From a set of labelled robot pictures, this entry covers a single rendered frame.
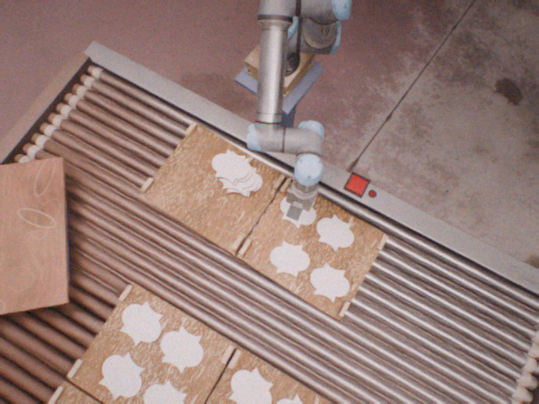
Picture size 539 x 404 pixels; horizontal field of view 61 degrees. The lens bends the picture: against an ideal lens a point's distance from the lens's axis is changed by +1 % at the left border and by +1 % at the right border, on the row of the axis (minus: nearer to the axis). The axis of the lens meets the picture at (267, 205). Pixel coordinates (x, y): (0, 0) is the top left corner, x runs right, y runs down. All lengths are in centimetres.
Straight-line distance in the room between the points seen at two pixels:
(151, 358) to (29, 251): 52
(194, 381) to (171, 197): 63
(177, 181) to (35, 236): 49
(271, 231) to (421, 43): 205
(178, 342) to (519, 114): 249
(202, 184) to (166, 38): 171
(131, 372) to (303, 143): 89
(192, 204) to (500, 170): 198
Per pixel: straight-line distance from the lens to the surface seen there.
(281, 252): 156
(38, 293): 160
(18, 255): 165
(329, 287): 156
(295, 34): 168
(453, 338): 168
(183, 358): 155
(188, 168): 169
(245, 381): 153
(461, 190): 288
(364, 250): 161
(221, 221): 161
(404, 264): 166
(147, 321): 157
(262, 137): 129
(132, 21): 335
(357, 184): 169
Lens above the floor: 247
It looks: 72 degrees down
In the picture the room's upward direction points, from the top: 2 degrees clockwise
